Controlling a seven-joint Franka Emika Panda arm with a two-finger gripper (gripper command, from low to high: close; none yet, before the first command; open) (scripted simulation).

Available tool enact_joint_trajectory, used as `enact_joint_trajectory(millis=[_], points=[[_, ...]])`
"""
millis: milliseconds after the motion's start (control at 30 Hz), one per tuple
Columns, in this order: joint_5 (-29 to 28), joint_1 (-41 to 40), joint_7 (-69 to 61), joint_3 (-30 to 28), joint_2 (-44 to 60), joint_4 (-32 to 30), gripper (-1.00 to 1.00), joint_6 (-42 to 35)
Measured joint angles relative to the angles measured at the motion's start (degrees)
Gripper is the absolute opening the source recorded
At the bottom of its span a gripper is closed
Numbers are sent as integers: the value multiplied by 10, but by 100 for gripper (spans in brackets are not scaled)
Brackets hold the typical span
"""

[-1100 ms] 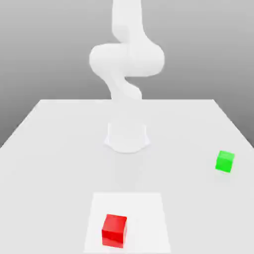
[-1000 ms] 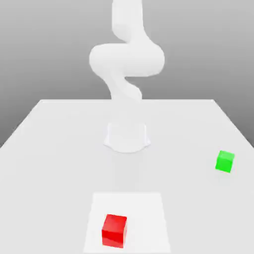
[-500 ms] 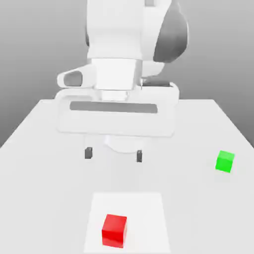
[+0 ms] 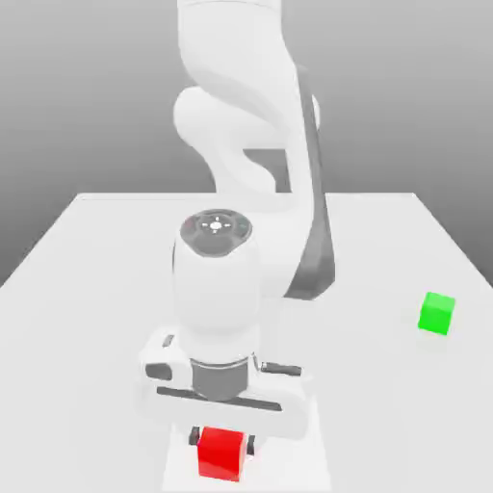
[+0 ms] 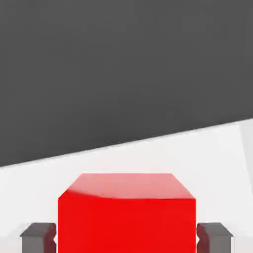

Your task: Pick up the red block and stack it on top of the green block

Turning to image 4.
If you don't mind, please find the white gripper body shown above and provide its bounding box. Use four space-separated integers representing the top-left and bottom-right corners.
135 378 312 441

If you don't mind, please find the small red cube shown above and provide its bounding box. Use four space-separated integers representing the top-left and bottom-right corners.
196 426 247 483

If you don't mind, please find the small green cube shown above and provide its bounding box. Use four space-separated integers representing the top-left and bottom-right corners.
417 291 457 337

